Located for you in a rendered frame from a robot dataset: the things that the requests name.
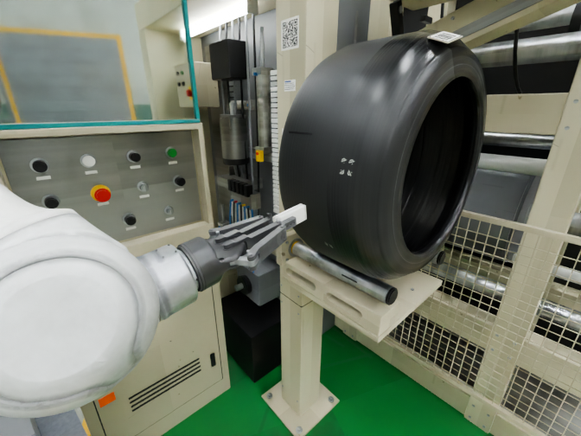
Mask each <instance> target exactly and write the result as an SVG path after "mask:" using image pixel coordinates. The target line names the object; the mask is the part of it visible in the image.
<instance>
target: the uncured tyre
mask: <svg viewBox="0 0 581 436"><path fill-rule="evenodd" d="M438 32H441V31H438V30H432V29H425V30H420V31H416V32H411V33H406V34H402V35H393V36H388V37H384V38H380V39H375V40H370V41H365V42H357V43H353V44H350V45H347V46H346V47H344V48H341V49H339V50H338V51H336V52H334V53H333V54H332V55H330V56H328V57H327V58H326V59H324V60H323V61H322V62H320V63H319V64H318V65H317V66H316V67H315V68H314V69H313V71H312V72H311V73H310V74H309V76H308V77H307V78H306V80H305V81H304V83H303V84H302V85H301V87H300V89H299V91H298V92H297V95H296V97H295V99H294V100H293V103H292V105H291V107H290V110H289V113H288V116H287V119H286V121H285V125H284V130H283V135H282V139H281V145H280V151H279V160H278V180H279V188H280V195H281V199H282V203H283V206H284V211H285V210H287V209H289V208H293V207H295V206H297V205H298V204H300V203H302V204H303V205H306V215H307V219H306V220H305V221H302V222H300V223H298V224H297V225H296V226H295V227H293V229H294V230H295V231H296V233H297V234H298V235H299V236H300V237H301V238H302V240H303V241H304V242H305V243H306V244H307V245H309V246H310V247H311V248H313V249H314V250H316V251H317V252H319V253H322V254H324V255H326V256H328V257H330V258H331V259H333V260H336V261H338V262H340V263H342V264H343V265H346V266H349V267H351V268H353V269H355V270H356V271H358V272H360V273H363V274H365V275H367V276H369V277H372V278H377V279H397V278H400V277H403V276H406V275H407V274H410V273H415V272H416V271H418V270H420V269H422V268H423V267H424V266H426V265H427V264H428V263H429V262H430V261H431V260H432V259H433V258H434V257H435V256H436V255H437V254H438V252H439V251H440V250H441V248H442V247H443V246H444V244H445V242H446V241H447V240H448V238H449V237H450V234H451V233H452V231H453V229H454V227H455V225H456V224H457V221H458V219H459V217H460V215H461V213H462V212H463V208H464V206H465V203H466V201H467V199H468V196H469V192H470V190H471V187H472V184H473V182H474V179H475V175H476V170H477V167H478V164H479V160H480V156H481V152H482V143H483V138H484V132H485V125H486V115H487V90H486V82H485V77H484V73H483V70H482V65H481V63H480V62H479V60H478V58H477V57H476V55H475V54H474V53H473V52H472V51H471V50H470V49H469V48H468V47H467V46H466V45H465V44H464V43H463V42H462V41H461V40H460V39H457V40H455V41H453V42H450V43H444V42H439V41H435V40H432V39H429V38H427V37H428V36H430V35H434V34H436V33H438ZM289 131H298V132H308V133H312V135H305V134H296V133H289ZM341 155H347V156H352V157H357V158H356V163H355V168H354V179H348V178H343V177H339V176H338V172H339V165H340V160H341ZM322 240H325V241H327V242H330V243H332V244H333V246H334V249H335V250H333V249H331V248H329V247H326V246H325V245H324V243H323V241H322Z"/></svg>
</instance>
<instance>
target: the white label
mask: <svg viewBox="0 0 581 436"><path fill-rule="evenodd" d="M462 37H463V36H462V35H456V34H452V33H449V32H446V31H441V32H438V33H436V34H434V35H430V36H428V37H427V38H429V39H432V40H435V41H439V42H444V43H450V42H453V41H455V40H457V39H460V38H462Z"/></svg>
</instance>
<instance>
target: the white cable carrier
mask: <svg viewBox="0 0 581 436"><path fill-rule="evenodd" d="M271 75H275V76H271V80H275V81H273V82H271V86H272V87H271V92H275V93H271V97H276V98H274V99H271V102H276V104H271V107H276V109H274V108H272V109H271V112H275V113H272V114H271V117H272V118H275V119H271V122H272V123H276V124H271V127H272V128H277V129H271V132H274V133H277V134H274V133H272V135H271V137H272V139H271V141H272V142H273V143H276V144H272V147H277V149H276V148H272V151H273V153H272V156H273V158H272V161H274V162H272V165H275V166H277V167H275V166H273V167H272V169H273V170H274V171H273V172H272V174H273V176H272V178H273V179H276V180H273V182H274V183H276V184H273V187H274V189H273V191H274V192H273V195H274V197H273V200H274V201H273V204H276V205H273V207H274V209H273V212H275V213H277V214H279V192H278V81H277V70H271ZM273 86H276V87H273ZM274 152H276V153H274ZM275 170H276V171H275ZM275 175H276V176H275ZM275 188H276V189H275Z"/></svg>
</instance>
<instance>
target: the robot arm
mask: <svg viewBox="0 0 581 436"><path fill-rule="evenodd" d="M306 219H307V215H306V205H303V204H302V203H300V204H298V205H297V206H295V207H293V208H289V209H287V210H285V211H284V212H282V213H280V214H278V215H275V216H273V217H271V213H266V218H263V216H262V215H258V216H255V217H252V218H249V219H246V220H243V221H238V222H235V223H233V224H230V225H227V226H225V227H221V228H211V229H209V230H208V233H209V238H208V239H206V240H205V239H204V238H202V237H195V238H194V239H192V240H188V241H186V242H184V243H182V244H180V245H178V246H177V248H175V247H174V246H172V245H170V244H168V245H165V246H163V247H159V248H158V249H156V250H153V251H151V252H149V253H146V254H144V255H141V256H137V257H135V256H133V255H132V254H131V253H129V251H128V249H127V248H126V247H125V246H124V245H122V244H121V243H119V242H118V241H116V240H114V239H113V238H111V237H110V236H108V235H107V234H105V233H103V232H102V231H100V230H99V229H98V228H96V227H95V226H94V225H92V224H91V223H90V222H88V221H87V220H85V219H84V218H83V217H81V216H80V215H79V214H77V213H76V212H75V211H74V210H72V209H69V208H55V209H51V208H41V207H37V206H35V205H33V204H30V203H28V202H25V201H24V200H23V199H22V198H20V197H19V196H17V195H15V194H14V193H12V192H11V191H10V190H8V189H7V188H5V187H4V186H3V185H2V184H1V183H0V415H1V416H5V417H11V418H40V417H45V416H50V415H56V414H61V413H65V412H68V411H70V410H73V409H75V408H77V407H82V406H84V405H86V404H87V403H89V402H91V401H94V400H96V399H98V398H99V397H100V396H102V395H103V394H106V393H107V392H109V391H110V390H111V389H113V388H114V387H115V386H116V385H117V384H118V383H120V382H121V381H122V380H123V379H124V378H125V377H126V376H127V375H128V374H129V373H130V372H131V371H132V370H133V369H134V368H135V367H136V366H137V365H138V364H139V362H140V361H141V360H142V359H143V357H144V355H145V354H146V352H147V350H148V348H149V347H150V345H151V343H152V340H153V338H154V335H155V334H156V328H157V325H158V323H159V322H160V321H163V320H165V319H167V318H168V317H169V316H171V315H173V314H174V313H176V312H178V311H179V310H181V309H183V308H184V307H186V306H188V305H190V304H192V303H194V302H195V301H196V299H198V292H203V291H205V290H206V289H208V288H209V287H211V286H213V285H215V284H217V283H219V282H220V281H221V279H222V276H223V274H224V273H225V272H227V271H229V270H233V269H236V268H238V267H239V266H249V270H250V271H255V270H257V268H258V267H259V264H260V262H261V261H262V260H264V259H265V258H266V257H267V256H268V255H270V254H271V253H272V252H273V251H274V250H276V249H277V248H278V247H279V246H281V245H282V244H283V243H284V242H285V241H286V240H287V233H286V230H288V229H290V228H293V227H295V226H296V225H297V224H298V223H300V222H302V221H305V220H306Z"/></svg>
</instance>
